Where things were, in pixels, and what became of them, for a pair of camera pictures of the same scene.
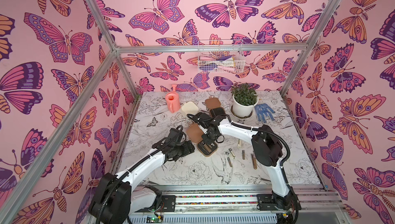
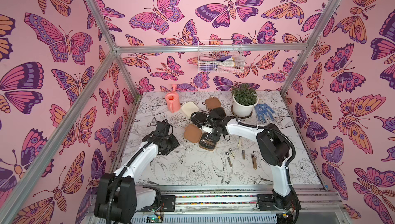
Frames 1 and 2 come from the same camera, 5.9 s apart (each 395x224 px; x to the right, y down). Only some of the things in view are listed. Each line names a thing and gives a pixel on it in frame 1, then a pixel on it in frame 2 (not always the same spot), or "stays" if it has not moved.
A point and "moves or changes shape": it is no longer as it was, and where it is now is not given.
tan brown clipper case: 195,134 moves or changes shape
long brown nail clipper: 254,162 stays
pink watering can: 173,99 stays
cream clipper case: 190,108 stays
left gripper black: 187,147 -> 174,142
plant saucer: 240,117 stays
